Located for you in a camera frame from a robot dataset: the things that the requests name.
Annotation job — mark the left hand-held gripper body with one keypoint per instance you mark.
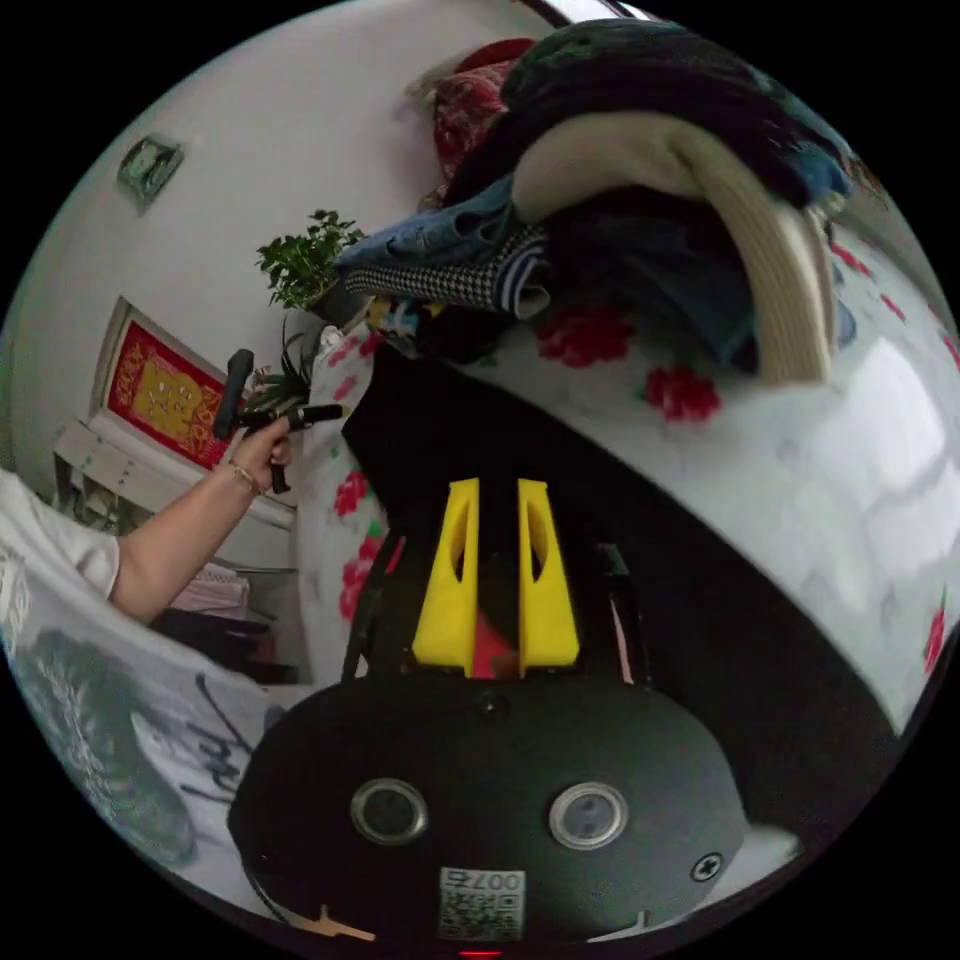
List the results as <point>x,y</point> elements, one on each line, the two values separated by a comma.
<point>315,415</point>

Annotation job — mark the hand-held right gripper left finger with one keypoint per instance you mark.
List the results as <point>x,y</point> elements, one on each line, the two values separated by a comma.
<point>450,592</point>

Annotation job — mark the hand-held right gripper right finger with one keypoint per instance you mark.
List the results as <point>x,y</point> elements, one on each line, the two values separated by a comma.
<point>551,600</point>

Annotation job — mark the black pants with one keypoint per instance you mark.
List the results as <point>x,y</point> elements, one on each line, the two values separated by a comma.
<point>675,525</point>

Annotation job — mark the person's left forearm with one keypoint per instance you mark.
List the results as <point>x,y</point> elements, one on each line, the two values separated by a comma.
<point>180,536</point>

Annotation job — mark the person's left hand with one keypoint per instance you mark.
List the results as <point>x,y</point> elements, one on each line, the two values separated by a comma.
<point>261,450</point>

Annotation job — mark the long-leaved green plant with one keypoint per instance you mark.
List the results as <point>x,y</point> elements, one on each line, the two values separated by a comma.
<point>289,384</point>

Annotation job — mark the red and gold framed picture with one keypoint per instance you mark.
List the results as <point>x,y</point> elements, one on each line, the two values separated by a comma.
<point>161,390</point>

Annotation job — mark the bushy green potted plant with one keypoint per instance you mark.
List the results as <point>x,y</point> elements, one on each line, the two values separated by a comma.
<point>300,259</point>

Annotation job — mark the bed with floral sheet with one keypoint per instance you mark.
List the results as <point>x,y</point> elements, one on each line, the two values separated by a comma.
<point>825,487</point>

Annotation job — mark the pile of clothes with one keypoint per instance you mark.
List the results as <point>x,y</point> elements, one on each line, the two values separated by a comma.
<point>637,247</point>

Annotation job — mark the person's body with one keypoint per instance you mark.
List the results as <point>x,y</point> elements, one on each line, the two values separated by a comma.
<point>90,712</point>

